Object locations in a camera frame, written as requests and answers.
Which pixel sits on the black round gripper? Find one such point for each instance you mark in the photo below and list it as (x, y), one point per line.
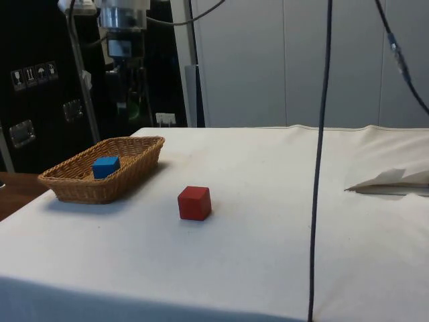
(120, 58)

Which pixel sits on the wicker basket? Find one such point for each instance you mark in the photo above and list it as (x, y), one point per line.
(80, 189)

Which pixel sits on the grey metal pole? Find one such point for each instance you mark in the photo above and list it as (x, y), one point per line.
(76, 53)

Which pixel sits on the black cabinet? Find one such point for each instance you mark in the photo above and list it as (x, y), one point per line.
(37, 110)

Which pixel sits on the blue cube block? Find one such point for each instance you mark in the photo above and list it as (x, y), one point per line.
(104, 167)

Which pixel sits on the pale lockers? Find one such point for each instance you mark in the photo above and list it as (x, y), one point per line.
(268, 67)

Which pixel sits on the red cube block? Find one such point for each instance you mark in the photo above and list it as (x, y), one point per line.
(192, 206)

